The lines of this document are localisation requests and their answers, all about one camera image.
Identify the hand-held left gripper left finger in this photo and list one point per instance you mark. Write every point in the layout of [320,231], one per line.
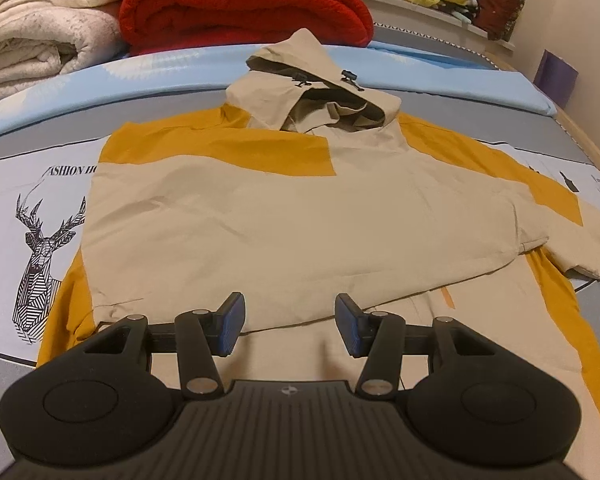
[232,321]

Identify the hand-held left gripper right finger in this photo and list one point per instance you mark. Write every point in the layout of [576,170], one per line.
[347,322]

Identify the beige and yellow hooded jacket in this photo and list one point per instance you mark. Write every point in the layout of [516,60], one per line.
[290,210]

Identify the white window ledge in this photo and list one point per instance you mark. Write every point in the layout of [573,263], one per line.
[430,22]

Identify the red folded blanket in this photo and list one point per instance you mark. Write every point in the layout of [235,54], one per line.
[240,5]

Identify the purple box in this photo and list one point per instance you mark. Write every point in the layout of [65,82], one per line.
[557,80]

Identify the mottled white folded blanket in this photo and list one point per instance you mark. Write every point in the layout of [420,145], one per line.
[35,55]

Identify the dark red cushion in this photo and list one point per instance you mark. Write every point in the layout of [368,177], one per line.
[500,5]

